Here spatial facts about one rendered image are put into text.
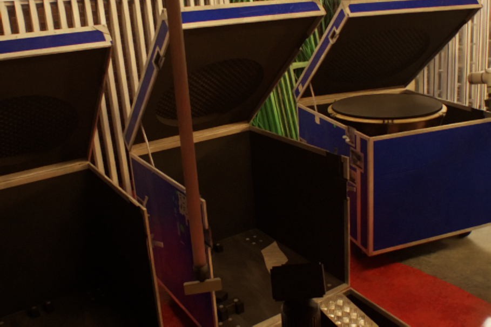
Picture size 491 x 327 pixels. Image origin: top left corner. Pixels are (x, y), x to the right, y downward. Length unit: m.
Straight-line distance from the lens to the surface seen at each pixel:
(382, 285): 3.39
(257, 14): 2.45
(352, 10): 3.19
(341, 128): 3.37
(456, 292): 3.40
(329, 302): 2.91
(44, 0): 3.83
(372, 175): 3.14
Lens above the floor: 1.82
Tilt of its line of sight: 15 degrees down
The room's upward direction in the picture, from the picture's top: 4 degrees counter-clockwise
